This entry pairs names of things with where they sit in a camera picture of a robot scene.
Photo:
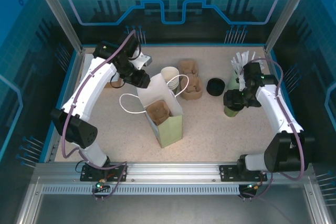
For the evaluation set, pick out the brown pulp cup carrier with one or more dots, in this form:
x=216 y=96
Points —
x=157 y=111

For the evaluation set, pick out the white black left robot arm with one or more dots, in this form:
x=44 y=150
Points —
x=86 y=87

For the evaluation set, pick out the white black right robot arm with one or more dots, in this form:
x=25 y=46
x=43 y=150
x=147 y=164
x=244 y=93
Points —
x=273 y=108

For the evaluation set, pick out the pale green straw holder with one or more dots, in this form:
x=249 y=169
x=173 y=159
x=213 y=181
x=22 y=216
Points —
x=232 y=83

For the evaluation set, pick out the stack of black cup lids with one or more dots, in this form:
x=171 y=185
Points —
x=215 y=86

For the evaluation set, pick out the stack of green paper cups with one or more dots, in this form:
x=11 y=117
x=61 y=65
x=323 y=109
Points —
x=169 y=73

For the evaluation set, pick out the stack of brown pulp carriers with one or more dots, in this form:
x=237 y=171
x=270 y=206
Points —
x=191 y=87

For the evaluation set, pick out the brown cardboard napkin tray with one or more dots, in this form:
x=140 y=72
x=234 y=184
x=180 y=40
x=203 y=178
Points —
x=107 y=85

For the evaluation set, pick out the stack of white napkins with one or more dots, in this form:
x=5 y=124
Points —
x=85 y=68

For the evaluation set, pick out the small lit connector board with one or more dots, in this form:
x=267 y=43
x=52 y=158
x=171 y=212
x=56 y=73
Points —
x=101 y=185
x=252 y=187

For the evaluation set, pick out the grey metal shelf panel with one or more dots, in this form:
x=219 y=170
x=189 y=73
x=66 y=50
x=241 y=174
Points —
x=168 y=208

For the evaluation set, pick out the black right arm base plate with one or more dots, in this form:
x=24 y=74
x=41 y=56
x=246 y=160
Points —
x=227 y=172

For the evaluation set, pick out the aluminium frame post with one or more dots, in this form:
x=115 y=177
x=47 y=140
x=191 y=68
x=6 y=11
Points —
x=287 y=11
x=63 y=16

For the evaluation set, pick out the aluminium mounting rail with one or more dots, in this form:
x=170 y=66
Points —
x=173 y=171

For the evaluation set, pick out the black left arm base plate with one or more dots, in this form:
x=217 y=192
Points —
x=89 y=174

